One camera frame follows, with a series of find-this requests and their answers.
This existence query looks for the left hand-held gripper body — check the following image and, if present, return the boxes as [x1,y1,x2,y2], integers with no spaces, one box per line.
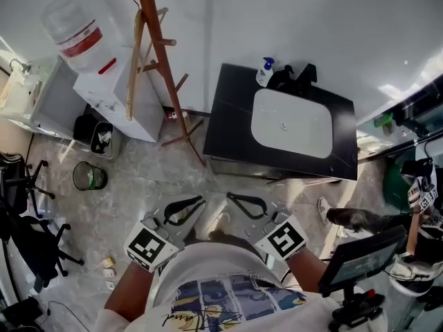
[123,194,207,274]

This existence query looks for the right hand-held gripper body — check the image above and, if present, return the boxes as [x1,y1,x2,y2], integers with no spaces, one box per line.
[226,192,309,263]

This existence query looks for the light wooden clothes hanger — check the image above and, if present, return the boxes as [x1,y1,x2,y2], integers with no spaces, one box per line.
[125,0,147,122]

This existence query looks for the brown wooden coat rack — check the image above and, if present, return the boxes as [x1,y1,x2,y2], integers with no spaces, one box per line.
[102,0,208,167]

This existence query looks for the person's right forearm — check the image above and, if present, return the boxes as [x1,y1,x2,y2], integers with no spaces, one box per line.
[286,247,330,294]

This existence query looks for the person's left forearm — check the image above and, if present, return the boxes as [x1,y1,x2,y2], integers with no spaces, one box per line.
[103,263,157,323]

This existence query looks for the white printed t-shirt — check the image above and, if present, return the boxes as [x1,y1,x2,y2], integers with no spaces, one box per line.
[96,241,349,332]

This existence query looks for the black monitor on stand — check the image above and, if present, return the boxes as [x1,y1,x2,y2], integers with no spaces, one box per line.
[317,224,408,329]

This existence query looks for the black vanity cabinet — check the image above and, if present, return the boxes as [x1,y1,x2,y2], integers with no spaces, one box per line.
[202,62,359,182]

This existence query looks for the white sink basin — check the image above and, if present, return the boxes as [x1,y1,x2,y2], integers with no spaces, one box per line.
[250,88,335,160]

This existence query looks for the grey waste bin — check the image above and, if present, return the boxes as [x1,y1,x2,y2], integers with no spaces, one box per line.
[89,121,123,160]

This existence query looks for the black office chair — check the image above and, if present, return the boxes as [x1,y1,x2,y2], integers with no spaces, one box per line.
[0,152,85,292]

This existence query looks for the green bin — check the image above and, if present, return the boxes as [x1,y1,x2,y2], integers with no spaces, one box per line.
[383,156,418,214]

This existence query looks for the black faucet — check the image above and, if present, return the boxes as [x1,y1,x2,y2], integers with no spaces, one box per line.
[267,62,318,97]

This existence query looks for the white soap bottle blue pump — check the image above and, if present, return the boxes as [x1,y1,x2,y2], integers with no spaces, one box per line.
[255,57,276,89]

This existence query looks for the white water dispenser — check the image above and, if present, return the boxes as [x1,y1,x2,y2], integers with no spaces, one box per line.
[72,46,165,143]

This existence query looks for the black bag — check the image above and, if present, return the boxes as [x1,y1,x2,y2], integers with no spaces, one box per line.
[0,295,45,332]

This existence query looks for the white side cabinet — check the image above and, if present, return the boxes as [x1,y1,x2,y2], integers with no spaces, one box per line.
[0,55,80,140]

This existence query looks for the clear water jug red label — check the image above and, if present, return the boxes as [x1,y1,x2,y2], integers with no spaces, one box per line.
[40,0,116,74]

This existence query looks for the chrome faucet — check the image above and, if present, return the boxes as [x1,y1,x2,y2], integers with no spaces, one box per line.
[9,57,32,75]

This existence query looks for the wire mesh waste bin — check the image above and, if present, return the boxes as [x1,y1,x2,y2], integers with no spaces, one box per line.
[72,160,109,192]

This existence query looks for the black floor cable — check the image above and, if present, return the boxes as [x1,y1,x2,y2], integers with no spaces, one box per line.
[46,300,91,332]

